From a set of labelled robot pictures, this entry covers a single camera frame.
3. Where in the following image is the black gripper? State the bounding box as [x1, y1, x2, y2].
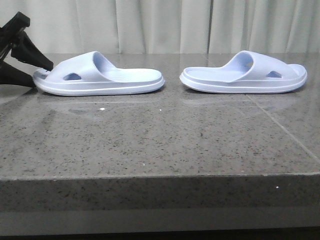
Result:
[0, 11, 54, 88]

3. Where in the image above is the white pleated curtain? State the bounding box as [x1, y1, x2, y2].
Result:
[0, 0, 320, 54]

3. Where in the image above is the light blue slipper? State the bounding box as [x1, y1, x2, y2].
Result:
[180, 50, 308, 94]
[33, 51, 165, 96]

